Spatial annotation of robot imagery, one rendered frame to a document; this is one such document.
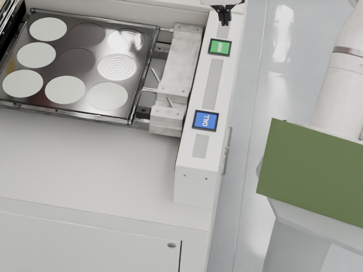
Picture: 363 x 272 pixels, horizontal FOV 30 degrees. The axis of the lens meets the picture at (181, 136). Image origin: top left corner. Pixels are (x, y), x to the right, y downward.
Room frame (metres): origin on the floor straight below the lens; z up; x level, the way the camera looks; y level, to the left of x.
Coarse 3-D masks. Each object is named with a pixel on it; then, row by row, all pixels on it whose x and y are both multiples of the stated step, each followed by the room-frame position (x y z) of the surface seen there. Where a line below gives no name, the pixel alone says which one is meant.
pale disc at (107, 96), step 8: (96, 88) 1.20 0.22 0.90; (104, 88) 1.21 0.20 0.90; (112, 88) 1.21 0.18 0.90; (120, 88) 1.21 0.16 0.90; (88, 96) 1.17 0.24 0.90; (96, 96) 1.18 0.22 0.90; (104, 96) 1.18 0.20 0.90; (112, 96) 1.18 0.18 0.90; (120, 96) 1.18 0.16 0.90; (96, 104) 1.15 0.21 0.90; (104, 104) 1.15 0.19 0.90; (112, 104) 1.15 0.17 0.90; (120, 104) 1.15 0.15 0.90
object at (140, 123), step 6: (12, 108) 1.19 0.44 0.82; (48, 114) 1.17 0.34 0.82; (54, 114) 1.17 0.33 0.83; (84, 120) 1.16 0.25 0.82; (90, 120) 1.16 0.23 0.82; (138, 120) 1.15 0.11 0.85; (144, 120) 1.15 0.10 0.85; (126, 126) 1.15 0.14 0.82; (132, 126) 1.15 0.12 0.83; (138, 126) 1.15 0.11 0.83; (144, 126) 1.15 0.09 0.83
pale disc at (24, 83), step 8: (16, 72) 1.24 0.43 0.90; (24, 72) 1.24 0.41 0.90; (32, 72) 1.24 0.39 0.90; (8, 80) 1.21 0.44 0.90; (16, 80) 1.21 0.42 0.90; (24, 80) 1.21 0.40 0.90; (32, 80) 1.22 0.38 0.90; (40, 80) 1.22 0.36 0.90; (8, 88) 1.18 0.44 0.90; (16, 88) 1.18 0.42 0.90; (24, 88) 1.19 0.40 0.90; (32, 88) 1.19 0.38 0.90; (40, 88) 1.19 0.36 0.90; (16, 96) 1.16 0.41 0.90; (24, 96) 1.16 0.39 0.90
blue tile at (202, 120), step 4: (196, 116) 1.07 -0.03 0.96; (200, 116) 1.07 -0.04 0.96; (204, 116) 1.07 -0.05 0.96; (208, 116) 1.07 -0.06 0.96; (212, 116) 1.07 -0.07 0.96; (216, 116) 1.08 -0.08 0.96; (196, 120) 1.06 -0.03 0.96; (200, 120) 1.06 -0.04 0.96; (204, 120) 1.06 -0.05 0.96; (208, 120) 1.06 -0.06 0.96; (212, 120) 1.06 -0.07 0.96; (196, 124) 1.05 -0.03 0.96; (200, 124) 1.05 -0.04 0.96; (204, 124) 1.05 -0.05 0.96; (208, 124) 1.05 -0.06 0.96; (212, 124) 1.05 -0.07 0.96; (212, 128) 1.04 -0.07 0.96
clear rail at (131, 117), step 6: (156, 30) 1.44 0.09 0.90; (156, 36) 1.42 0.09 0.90; (156, 42) 1.40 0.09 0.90; (150, 48) 1.37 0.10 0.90; (150, 54) 1.34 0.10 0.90; (150, 60) 1.32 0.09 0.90; (144, 66) 1.29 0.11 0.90; (144, 72) 1.27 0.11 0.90; (144, 78) 1.25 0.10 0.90; (138, 84) 1.23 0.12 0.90; (138, 90) 1.20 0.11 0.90; (138, 96) 1.18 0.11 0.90; (138, 102) 1.17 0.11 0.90; (132, 108) 1.14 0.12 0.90; (132, 114) 1.12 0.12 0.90; (132, 120) 1.10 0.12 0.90
